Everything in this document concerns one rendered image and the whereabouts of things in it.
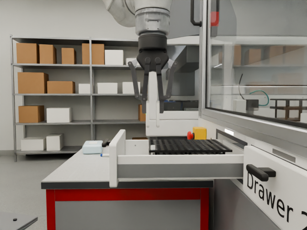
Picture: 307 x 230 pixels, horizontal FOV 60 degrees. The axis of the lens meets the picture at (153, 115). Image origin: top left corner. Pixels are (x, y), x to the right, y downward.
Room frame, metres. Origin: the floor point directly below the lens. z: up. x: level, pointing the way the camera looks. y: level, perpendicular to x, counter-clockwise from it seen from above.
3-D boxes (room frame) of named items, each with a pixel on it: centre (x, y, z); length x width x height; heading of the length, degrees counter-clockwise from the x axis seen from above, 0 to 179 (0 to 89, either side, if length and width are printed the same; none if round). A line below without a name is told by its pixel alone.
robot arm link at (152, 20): (0.70, 0.00, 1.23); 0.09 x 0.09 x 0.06
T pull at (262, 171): (0.47, -0.20, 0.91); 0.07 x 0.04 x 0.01; 2
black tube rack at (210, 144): (0.79, -0.10, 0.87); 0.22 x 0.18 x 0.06; 92
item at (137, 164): (0.79, -0.11, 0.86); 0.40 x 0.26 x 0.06; 92
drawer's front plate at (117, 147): (0.78, 0.10, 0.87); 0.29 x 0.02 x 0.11; 2
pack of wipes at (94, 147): (1.36, 0.31, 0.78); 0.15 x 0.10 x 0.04; 9
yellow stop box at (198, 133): (1.12, -0.19, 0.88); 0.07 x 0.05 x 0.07; 2
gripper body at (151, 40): (0.70, 0.00, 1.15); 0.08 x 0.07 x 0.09; 92
